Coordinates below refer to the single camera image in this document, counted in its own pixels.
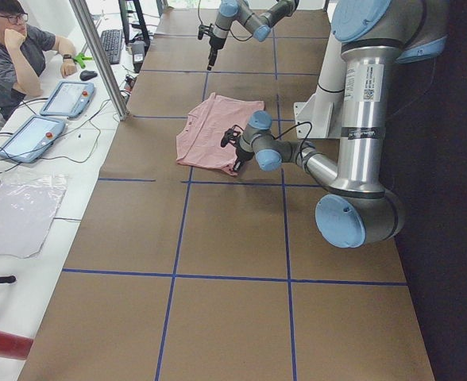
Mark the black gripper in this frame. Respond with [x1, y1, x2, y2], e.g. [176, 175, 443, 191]
[206, 34, 226, 71]
[231, 144, 253, 173]

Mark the pink Snoopy t-shirt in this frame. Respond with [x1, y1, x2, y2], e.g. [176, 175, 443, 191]
[176, 92, 264, 176]

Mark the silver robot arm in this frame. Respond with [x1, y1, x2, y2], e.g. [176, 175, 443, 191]
[198, 0, 299, 71]
[222, 1, 450, 248]

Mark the black box with label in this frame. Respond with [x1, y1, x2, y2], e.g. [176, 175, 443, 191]
[130, 40, 148, 73]

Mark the black keyboard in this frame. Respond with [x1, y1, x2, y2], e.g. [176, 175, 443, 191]
[100, 29, 123, 64]

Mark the black computer mouse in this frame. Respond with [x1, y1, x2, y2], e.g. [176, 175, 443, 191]
[79, 70, 98, 81]

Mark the brown paper table cover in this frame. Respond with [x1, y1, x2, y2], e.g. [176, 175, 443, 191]
[20, 10, 433, 380]

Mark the green tool on desk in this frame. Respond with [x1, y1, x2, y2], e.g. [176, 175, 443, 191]
[73, 52, 94, 69]

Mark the upper teach pendant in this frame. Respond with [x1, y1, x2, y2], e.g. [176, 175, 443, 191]
[40, 80, 95, 118]

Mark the teach pendant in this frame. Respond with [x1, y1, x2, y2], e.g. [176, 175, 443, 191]
[0, 115, 66, 163]
[40, 80, 95, 118]

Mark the lower teach pendant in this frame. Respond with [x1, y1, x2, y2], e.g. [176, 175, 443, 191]
[0, 115, 66, 163]

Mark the seated person in grey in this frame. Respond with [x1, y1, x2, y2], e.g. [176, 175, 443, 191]
[0, 1, 77, 120]

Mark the clear plastic bag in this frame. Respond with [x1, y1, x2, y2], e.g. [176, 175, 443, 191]
[0, 172, 68, 259]

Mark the red cylinder bottle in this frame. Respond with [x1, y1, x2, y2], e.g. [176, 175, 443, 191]
[0, 331, 33, 360]

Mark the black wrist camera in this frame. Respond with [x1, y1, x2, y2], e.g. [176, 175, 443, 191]
[198, 23, 214, 40]
[220, 125, 244, 148]

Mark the aluminium frame post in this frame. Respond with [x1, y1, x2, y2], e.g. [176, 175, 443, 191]
[69, 0, 129, 121]

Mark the black cable on desk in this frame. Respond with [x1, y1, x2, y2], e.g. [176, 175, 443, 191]
[58, 106, 119, 164]

